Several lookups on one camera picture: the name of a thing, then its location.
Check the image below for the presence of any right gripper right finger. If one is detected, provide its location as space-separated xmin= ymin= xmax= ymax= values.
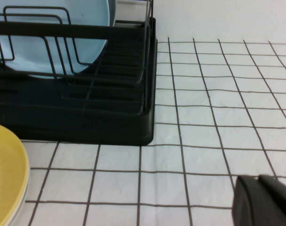
xmin=258 ymin=173 xmax=286 ymax=226

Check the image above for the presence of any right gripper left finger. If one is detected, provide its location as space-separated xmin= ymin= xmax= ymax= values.
xmin=232 ymin=175 xmax=286 ymax=226

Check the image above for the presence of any light blue plate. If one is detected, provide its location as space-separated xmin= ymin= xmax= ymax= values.
xmin=0 ymin=0 xmax=111 ymax=79

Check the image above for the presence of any grey plate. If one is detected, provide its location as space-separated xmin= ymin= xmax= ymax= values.
xmin=107 ymin=0 xmax=117 ymax=27

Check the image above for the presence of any yellow plate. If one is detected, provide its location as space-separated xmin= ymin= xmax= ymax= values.
xmin=0 ymin=122 xmax=31 ymax=226

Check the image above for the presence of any white grid tablecloth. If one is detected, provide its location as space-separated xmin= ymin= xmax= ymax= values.
xmin=20 ymin=37 xmax=286 ymax=226

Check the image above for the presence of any black wire dish rack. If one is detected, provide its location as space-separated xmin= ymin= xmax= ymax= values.
xmin=0 ymin=0 xmax=155 ymax=118

